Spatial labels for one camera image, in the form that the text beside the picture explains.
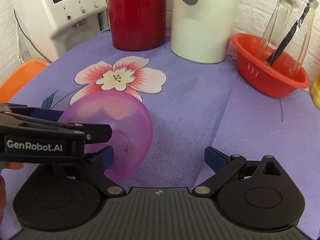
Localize person's left hand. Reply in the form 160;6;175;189
0;162;23;224

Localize glass pitcher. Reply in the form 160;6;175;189
255;0;318;78

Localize purple plastic bowl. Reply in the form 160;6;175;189
59;91;153;182

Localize red thermos jug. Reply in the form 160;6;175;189
107;0;167;51

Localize orange plastic stool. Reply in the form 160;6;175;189
0;59;50;102

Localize yellow dish soap bottle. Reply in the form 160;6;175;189
310;75;320;109

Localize red plastic colander basket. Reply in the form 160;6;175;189
231;33;310;98

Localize white water dispenser machine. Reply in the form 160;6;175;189
13;0;107;62

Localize purple floral tablecloth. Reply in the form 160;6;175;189
10;31;319;239

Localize black stirring stick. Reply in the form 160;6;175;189
266;0;315;66

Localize white thermos jug grey handle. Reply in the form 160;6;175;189
170;0;238;63

